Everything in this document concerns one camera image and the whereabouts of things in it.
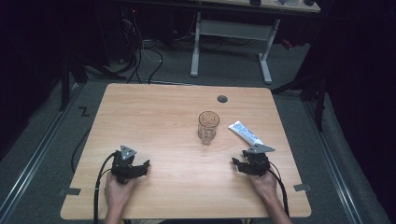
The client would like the grey tape piece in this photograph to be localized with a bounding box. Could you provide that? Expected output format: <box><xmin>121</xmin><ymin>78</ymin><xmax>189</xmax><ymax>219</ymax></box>
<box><xmin>64</xmin><ymin>187</ymin><xmax>82</xmax><ymax>197</ymax></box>
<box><xmin>292</xmin><ymin>183</ymin><xmax>312</xmax><ymax>192</ymax></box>

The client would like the black metal stand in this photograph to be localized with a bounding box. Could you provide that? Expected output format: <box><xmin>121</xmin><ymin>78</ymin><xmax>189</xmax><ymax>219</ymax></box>
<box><xmin>270</xmin><ymin>70</ymin><xmax>329</xmax><ymax>133</ymax></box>
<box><xmin>58</xmin><ymin>55</ymin><xmax>89</xmax><ymax>113</ymax></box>

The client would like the person's left hand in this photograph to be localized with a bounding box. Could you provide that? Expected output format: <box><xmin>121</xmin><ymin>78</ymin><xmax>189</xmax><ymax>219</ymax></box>
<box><xmin>104</xmin><ymin>171</ymin><xmax>138</xmax><ymax>209</ymax></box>

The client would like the metal floor rail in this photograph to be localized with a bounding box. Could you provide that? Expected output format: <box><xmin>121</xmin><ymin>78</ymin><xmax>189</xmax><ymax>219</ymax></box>
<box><xmin>302</xmin><ymin>100</ymin><xmax>364</xmax><ymax>224</ymax></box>
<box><xmin>0</xmin><ymin>83</ymin><xmax>82</xmax><ymax>220</ymax></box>

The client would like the red object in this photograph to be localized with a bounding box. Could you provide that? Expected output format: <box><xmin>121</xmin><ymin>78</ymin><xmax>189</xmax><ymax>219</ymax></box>
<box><xmin>280</xmin><ymin>38</ymin><xmax>294</xmax><ymax>51</ymax></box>

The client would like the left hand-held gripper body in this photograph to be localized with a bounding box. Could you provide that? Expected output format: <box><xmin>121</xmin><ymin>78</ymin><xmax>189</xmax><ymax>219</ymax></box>
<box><xmin>110</xmin><ymin>145</ymin><xmax>138</xmax><ymax>185</ymax></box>

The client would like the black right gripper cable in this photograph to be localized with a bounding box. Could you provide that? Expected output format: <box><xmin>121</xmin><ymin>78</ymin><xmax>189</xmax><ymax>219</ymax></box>
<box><xmin>268</xmin><ymin>161</ymin><xmax>291</xmax><ymax>218</ymax></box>

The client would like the clear glass cup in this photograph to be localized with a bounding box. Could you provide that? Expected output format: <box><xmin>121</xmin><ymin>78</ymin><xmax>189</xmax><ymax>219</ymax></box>
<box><xmin>197</xmin><ymin>110</ymin><xmax>220</xmax><ymax>147</ymax></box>

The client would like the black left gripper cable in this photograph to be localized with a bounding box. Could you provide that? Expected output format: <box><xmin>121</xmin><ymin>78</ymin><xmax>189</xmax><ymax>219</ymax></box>
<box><xmin>92</xmin><ymin>151</ymin><xmax>117</xmax><ymax>224</ymax></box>

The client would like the white floor cable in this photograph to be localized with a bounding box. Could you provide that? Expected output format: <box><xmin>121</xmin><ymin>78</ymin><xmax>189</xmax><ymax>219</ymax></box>
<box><xmin>121</xmin><ymin>18</ymin><xmax>163</xmax><ymax>63</ymax></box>

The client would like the person's right hand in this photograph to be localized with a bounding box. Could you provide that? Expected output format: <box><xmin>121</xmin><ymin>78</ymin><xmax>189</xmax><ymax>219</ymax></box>
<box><xmin>247</xmin><ymin>169</ymin><xmax>278</xmax><ymax>202</ymax></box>

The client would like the white toothpaste tube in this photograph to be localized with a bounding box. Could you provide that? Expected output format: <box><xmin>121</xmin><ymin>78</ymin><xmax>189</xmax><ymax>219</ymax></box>
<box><xmin>228</xmin><ymin>119</ymin><xmax>265</xmax><ymax>147</ymax></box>

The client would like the thin black floor cable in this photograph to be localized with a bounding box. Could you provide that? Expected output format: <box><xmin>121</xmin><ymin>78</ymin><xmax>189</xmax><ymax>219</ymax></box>
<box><xmin>70</xmin><ymin>126</ymin><xmax>93</xmax><ymax>175</ymax></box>

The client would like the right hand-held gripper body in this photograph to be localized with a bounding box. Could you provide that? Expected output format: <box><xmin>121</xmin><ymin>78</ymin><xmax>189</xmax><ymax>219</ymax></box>
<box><xmin>242</xmin><ymin>144</ymin><xmax>276</xmax><ymax>177</ymax></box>

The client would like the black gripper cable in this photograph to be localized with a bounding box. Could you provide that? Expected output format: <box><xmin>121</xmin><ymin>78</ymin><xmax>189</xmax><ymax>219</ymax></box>
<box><xmin>92</xmin><ymin>151</ymin><xmax>117</xmax><ymax>224</ymax></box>
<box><xmin>268</xmin><ymin>161</ymin><xmax>291</xmax><ymax>218</ymax></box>

